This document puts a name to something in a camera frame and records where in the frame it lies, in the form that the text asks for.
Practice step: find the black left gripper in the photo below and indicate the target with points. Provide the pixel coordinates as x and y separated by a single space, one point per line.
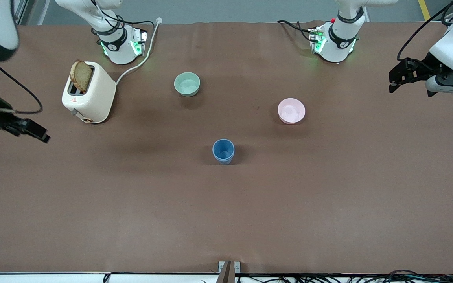
424 70

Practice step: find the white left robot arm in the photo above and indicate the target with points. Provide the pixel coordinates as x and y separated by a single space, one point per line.
340 37

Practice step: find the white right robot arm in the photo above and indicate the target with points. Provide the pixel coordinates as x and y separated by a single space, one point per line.
112 43

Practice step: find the cream white toaster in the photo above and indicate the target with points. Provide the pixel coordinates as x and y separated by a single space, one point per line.
92 96

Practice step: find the brown toast slice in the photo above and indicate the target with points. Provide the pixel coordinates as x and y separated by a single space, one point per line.
81 76

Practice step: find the pink bowl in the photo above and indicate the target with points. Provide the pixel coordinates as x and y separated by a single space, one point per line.
291 111

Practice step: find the mint green bowl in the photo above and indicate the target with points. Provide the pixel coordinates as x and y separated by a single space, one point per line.
187 84

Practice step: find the brown table cover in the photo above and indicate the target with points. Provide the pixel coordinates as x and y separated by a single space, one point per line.
226 220

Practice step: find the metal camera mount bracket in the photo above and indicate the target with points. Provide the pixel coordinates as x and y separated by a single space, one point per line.
229 271

